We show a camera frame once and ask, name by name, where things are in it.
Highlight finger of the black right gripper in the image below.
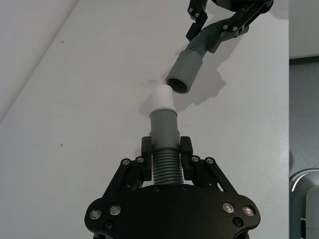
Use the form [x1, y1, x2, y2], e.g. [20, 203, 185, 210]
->
[186, 0, 209, 42]
[210, 4, 265, 54]

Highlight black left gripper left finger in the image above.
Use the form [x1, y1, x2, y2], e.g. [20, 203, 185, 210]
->
[101, 136, 154, 200]

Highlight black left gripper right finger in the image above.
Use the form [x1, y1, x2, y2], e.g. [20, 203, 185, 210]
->
[180, 136, 240, 197]

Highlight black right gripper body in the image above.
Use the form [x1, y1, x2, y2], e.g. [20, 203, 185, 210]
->
[210, 0, 275, 13]

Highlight grey ribbed hose white tip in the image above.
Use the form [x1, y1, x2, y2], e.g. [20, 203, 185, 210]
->
[149, 84, 185, 186]

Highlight grey ribbed hose wide cuff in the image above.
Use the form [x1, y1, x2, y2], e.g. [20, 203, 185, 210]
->
[165, 20, 240, 95]

